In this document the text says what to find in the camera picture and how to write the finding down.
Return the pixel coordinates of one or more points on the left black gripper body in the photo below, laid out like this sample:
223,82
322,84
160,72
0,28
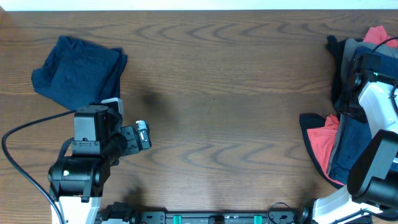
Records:
133,145

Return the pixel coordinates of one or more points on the blue denim shorts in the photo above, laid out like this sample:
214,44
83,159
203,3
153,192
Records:
357,133

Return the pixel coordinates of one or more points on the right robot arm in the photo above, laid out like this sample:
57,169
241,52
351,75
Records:
369,96

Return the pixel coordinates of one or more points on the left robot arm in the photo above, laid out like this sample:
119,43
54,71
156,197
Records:
100,140

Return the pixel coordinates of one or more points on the folded dark navy garment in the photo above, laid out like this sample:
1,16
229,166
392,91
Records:
78,72

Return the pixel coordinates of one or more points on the black garment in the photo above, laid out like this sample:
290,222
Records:
322,135

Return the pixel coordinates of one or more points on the red garment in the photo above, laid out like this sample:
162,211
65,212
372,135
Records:
335,142

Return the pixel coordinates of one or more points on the grey shorts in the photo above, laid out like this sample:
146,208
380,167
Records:
385,64

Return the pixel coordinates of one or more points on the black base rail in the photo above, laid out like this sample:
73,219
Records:
124,213

